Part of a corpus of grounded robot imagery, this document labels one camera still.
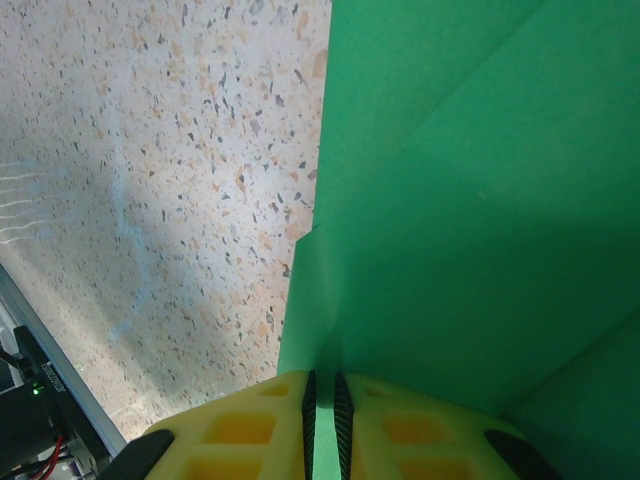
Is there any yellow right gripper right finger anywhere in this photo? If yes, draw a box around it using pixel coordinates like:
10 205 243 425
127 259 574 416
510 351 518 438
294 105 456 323
332 369 567 480

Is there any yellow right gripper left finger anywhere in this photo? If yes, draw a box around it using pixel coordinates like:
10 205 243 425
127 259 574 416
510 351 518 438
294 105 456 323
103 369 317 480

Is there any green cloth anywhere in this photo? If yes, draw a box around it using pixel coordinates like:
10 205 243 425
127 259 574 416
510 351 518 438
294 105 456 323
276 0 640 480

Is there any red wire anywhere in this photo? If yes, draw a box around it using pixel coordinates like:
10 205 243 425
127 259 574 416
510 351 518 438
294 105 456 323
27 433 67 480

